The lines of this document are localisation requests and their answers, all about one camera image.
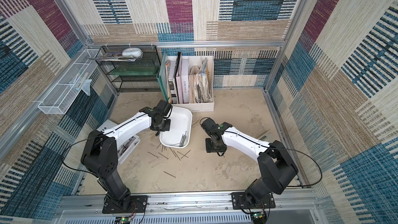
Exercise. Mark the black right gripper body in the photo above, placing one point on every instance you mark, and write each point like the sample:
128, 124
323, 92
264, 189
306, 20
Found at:
214, 146

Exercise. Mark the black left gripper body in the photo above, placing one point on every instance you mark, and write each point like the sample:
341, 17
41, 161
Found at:
165, 125

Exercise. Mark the white round device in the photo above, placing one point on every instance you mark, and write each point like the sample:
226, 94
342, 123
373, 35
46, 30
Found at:
132, 53

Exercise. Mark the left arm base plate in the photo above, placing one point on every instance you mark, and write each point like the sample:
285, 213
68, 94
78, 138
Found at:
129, 204

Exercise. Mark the white perforated file organizer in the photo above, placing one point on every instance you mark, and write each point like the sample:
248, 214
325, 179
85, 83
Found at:
191, 82

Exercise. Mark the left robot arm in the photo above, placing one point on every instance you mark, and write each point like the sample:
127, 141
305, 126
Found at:
102, 148

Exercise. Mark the white wire wall basket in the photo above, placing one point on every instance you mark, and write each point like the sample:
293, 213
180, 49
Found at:
74, 80

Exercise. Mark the white magazine on table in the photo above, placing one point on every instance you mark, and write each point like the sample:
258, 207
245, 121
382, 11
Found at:
127, 147

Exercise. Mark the green folder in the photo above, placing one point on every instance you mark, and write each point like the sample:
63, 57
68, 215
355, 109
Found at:
162, 77

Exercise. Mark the white plastic storage box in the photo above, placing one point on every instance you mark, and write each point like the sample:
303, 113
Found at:
181, 121

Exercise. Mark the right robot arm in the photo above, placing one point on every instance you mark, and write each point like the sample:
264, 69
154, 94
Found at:
276, 166

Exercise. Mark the black wire shelf rack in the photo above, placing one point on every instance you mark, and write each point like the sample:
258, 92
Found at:
130, 74

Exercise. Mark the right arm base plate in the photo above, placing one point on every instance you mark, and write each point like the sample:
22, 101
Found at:
242, 200

